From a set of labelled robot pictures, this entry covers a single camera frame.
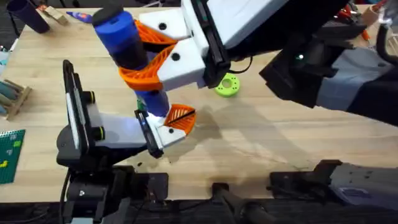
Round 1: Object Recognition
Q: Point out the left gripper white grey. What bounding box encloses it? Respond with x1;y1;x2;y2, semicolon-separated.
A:
57;103;197;172

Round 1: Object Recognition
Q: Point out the blue electric screwdriver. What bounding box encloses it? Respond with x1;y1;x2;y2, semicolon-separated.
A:
91;2;172;118

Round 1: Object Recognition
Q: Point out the green disc with holes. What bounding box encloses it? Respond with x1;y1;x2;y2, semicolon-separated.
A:
214;72;241;98

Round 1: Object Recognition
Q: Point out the blue purple tube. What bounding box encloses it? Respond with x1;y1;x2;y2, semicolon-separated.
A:
65;11;94;24

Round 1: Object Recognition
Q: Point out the left wrist black upright plate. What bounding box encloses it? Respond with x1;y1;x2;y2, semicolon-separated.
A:
63;59;105;155

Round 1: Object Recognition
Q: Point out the wooden block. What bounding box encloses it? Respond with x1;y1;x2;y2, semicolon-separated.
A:
42;5;70;27

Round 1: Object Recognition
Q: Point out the dark purple cylinder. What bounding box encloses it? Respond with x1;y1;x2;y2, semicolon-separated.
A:
6;0;51;34

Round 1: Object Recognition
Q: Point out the wooden rack with tools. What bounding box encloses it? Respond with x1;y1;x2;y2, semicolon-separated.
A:
0;78;32;121

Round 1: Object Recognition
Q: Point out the green board with blocks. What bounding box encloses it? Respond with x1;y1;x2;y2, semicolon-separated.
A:
0;129;27;185

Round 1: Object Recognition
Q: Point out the heap of red orange tools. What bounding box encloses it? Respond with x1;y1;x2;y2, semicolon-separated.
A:
337;0;392;43

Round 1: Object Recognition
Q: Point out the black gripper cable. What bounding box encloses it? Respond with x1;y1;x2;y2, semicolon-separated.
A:
229;55;253;75

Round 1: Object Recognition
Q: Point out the black rail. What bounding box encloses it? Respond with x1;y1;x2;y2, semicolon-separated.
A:
0;172;398;224

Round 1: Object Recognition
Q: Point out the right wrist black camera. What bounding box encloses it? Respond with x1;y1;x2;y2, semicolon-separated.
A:
259;32;340;109

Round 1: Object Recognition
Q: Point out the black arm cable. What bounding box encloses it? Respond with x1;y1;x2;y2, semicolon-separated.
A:
59;169;73;224

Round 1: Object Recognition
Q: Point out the thick black cable loop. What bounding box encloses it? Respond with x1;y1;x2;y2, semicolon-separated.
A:
375;23;398;67

